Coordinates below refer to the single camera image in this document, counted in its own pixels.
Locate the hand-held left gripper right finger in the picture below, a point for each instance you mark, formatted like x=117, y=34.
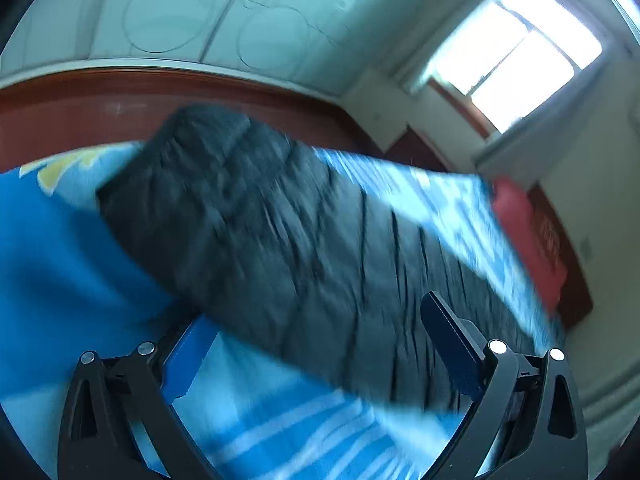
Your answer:
x=452, y=345

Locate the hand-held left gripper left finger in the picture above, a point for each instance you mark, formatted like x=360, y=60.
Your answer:
x=184, y=366

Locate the black puffer jacket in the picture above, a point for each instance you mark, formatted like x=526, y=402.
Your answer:
x=280, y=260

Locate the red pillow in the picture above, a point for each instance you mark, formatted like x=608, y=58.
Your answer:
x=525, y=240

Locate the dark red wooden headboard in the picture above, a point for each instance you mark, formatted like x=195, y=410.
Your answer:
x=565, y=250

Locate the blue printed bed sheet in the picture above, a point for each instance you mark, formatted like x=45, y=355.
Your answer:
x=65, y=270

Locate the white curtain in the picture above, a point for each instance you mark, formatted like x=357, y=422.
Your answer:
x=560, y=145

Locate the brown wooden panel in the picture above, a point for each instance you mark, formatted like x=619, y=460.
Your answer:
x=100, y=110

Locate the window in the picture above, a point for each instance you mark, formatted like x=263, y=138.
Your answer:
x=520, y=50

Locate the white wardrobe with circle pattern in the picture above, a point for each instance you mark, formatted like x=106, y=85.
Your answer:
x=165, y=15

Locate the white wall socket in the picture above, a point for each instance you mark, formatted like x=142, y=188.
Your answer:
x=587, y=248

